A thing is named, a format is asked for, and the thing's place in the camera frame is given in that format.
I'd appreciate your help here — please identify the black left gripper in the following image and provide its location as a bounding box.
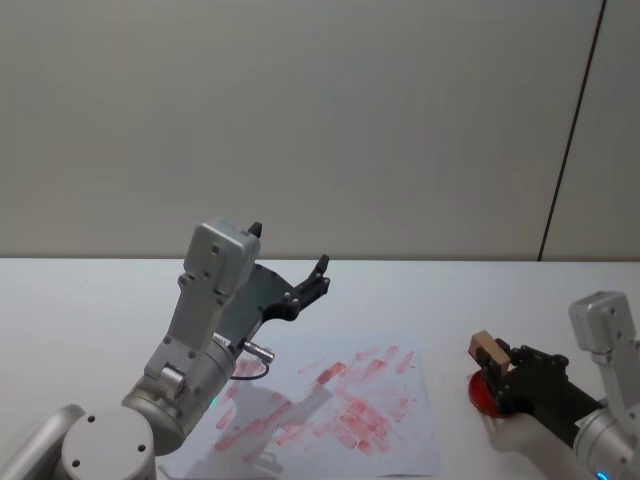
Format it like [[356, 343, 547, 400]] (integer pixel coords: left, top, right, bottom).
[[218, 221, 332, 347]]

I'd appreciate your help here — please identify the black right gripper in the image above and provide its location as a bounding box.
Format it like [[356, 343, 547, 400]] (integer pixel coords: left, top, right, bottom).
[[474, 338, 607, 447]]

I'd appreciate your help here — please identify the wooden stamp block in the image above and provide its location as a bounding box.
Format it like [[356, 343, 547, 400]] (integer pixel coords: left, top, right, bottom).
[[468, 330, 512, 377]]

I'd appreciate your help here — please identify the round red ink pad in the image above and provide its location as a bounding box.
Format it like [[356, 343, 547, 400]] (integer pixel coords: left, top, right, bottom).
[[467, 369, 507, 417]]

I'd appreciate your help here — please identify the white paper with red marks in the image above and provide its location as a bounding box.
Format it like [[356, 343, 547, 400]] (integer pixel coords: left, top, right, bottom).
[[158, 324, 445, 479]]

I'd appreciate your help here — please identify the thin dark cable silver plug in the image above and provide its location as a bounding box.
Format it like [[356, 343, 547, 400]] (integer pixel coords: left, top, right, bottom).
[[231, 341, 277, 383]]

